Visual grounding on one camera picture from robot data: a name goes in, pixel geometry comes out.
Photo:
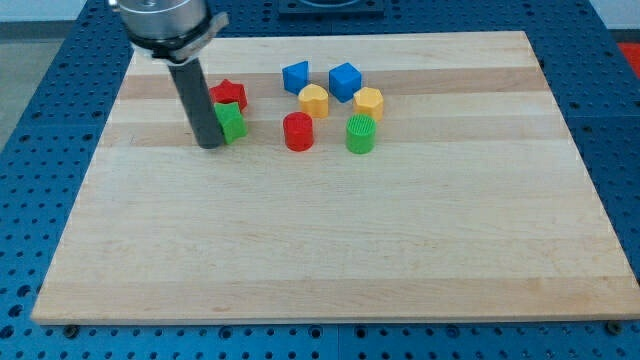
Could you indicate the yellow hexagon block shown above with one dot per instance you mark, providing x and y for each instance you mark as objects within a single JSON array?
[{"x": 369, "y": 101}]

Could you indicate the red cylinder block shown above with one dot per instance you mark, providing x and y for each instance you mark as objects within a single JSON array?
[{"x": 298, "y": 131}]

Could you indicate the red star block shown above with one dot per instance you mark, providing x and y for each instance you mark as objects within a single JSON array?
[{"x": 227, "y": 92}]

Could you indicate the red object at edge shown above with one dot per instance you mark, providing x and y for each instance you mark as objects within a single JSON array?
[{"x": 631, "y": 52}]

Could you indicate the yellow heart block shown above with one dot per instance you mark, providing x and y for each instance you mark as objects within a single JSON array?
[{"x": 314, "y": 101}]

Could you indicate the blue cube block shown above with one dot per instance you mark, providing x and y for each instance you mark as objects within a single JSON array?
[{"x": 344, "y": 81}]

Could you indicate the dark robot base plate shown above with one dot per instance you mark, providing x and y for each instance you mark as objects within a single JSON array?
[{"x": 330, "y": 7}]

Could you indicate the blue triangle block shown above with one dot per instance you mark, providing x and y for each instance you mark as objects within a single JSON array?
[{"x": 295, "y": 77}]

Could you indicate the green star block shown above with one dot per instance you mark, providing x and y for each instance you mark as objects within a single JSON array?
[{"x": 231, "y": 121}]

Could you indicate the green cylinder block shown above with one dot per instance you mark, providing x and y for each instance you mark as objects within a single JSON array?
[{"x": 360, "y": 134}]

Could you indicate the light wooden board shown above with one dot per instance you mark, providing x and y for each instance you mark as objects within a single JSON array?
[{"x": 473, "y": 206}]

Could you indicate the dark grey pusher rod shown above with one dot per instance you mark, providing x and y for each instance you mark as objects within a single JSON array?
[{"x": 194, "y": 94}]

